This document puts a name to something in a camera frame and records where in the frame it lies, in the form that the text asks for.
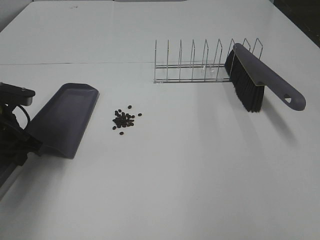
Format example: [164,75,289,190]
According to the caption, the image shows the grey hand brush black bristles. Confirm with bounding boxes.
[224,43,306,113]

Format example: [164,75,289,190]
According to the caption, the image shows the pile of coffee beans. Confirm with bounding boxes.
[111,104,143,136]

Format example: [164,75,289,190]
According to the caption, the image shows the grey plastic dustpan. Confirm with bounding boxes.
[0,82,100,201]

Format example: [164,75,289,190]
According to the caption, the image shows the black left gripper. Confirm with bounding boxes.
[0,102,43,166]

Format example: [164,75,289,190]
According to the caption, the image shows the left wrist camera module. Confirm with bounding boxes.
[0,82,36,106]

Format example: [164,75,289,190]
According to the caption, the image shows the chrome wire dish rack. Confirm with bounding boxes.
[152,37,263,85]

